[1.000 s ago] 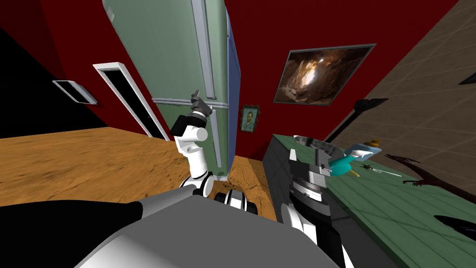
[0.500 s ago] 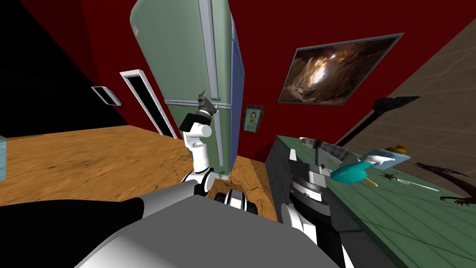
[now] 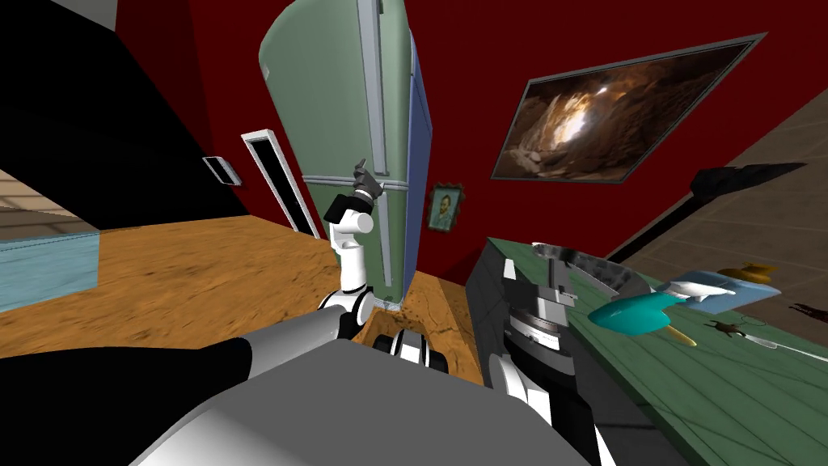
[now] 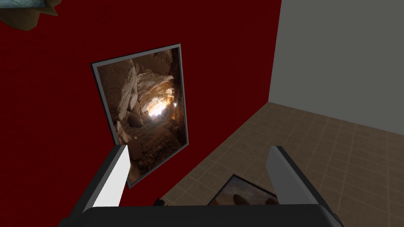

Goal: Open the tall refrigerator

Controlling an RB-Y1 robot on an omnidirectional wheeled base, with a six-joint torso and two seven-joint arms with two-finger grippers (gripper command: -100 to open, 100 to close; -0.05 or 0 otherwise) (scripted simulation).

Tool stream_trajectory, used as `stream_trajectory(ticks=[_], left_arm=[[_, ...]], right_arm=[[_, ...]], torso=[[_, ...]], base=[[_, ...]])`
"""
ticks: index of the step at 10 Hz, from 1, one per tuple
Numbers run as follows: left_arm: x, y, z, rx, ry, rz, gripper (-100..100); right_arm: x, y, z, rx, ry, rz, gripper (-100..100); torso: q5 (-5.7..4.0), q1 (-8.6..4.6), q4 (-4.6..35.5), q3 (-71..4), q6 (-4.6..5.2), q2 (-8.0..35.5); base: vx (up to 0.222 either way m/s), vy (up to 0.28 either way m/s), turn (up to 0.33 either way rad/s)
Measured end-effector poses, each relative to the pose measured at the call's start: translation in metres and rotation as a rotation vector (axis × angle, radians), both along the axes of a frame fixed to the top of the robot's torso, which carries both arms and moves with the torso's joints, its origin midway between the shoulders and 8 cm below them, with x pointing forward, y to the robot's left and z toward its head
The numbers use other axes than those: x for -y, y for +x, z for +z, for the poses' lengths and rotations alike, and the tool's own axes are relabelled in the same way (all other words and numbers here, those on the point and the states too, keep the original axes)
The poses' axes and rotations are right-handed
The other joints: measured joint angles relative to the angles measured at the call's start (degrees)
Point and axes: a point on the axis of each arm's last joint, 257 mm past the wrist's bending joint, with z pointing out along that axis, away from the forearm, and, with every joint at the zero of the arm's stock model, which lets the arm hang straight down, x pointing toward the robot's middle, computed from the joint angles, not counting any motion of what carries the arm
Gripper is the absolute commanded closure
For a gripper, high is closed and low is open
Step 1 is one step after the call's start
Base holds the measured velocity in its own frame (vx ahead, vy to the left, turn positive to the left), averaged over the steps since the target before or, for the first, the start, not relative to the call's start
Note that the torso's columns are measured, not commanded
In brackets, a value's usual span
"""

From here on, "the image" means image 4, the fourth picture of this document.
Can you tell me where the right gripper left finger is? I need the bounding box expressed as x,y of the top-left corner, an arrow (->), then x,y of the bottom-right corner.
70,144 -> 131,216

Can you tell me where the framed brown picture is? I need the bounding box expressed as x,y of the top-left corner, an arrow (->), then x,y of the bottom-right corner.
207,174 -> 280,207

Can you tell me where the framed cave rock picture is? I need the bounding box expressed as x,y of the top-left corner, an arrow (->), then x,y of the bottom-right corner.
91,43 -> 189,189

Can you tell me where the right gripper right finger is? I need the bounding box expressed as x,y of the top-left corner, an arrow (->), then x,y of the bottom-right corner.
265,145 -> 333,211

